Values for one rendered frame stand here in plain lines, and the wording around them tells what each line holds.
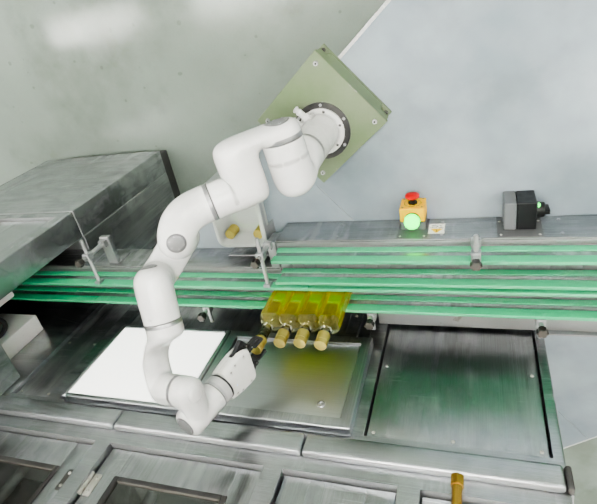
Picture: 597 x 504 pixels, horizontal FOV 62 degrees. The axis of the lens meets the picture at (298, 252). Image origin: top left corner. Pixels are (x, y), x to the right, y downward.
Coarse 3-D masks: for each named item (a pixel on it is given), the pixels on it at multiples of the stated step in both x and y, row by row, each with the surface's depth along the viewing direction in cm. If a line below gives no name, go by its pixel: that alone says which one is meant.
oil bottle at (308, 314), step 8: (312, 296) 146; (320, 296) 145; (304, 304) 143; (312, 304) 142; (320, 304) 142; (304, 312) 140; (312, 312) 139; (304, 320) 138; (312, 320) 137; (312, 328) 138
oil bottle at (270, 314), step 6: (276, 294) 151; (282, 294) 150; (288, 294) 150; (270, 300) 149; (276, 300) 148; (282, 300) 147; (270, 306) 146; (276, 306) 145; (282, 306) 146; (264, 312) 144; (270, 312) 143; (276, 312) 143; (264, 318) 142; (270, 318) 142; (276, 318) 142; (276, 324) 142; (276, 330) 144
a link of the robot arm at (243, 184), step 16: (256, 128) 106; (272, 128) 105; (288, 128) 105; (224, 144) 105; (240, 144) 103; (256, 144) 104; (272, 144) 105; (224, 160) 104; (240, 160) 104; (256, 160) 107; (224, 176) 107; (240, 176) 105; (256, 176) 107; (224, 192) 107; (240, 192) 107; (256, 192) 108; (224, 208) 108; (240, 208) 110
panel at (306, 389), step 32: (224, 352) 154; (288, 352) 150; (320, 352) 147; (352, 352) 145; (256, 384) 141; (288, 384) 138; (320, 384) 136; (352, 384) 133; (224, 416) 133; (256, 416) 130; (288, 416) 128; (320, 416) 126; (352, 416) 124
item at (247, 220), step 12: (228, 216) 166; (240, 216) 165; (252, 216) 164; (216, 228) 162; (240, 228) 168; (252, 228) 166; (228, 240) 165; (240, 240) 164; (252, 240) 162; (264, 240) 158
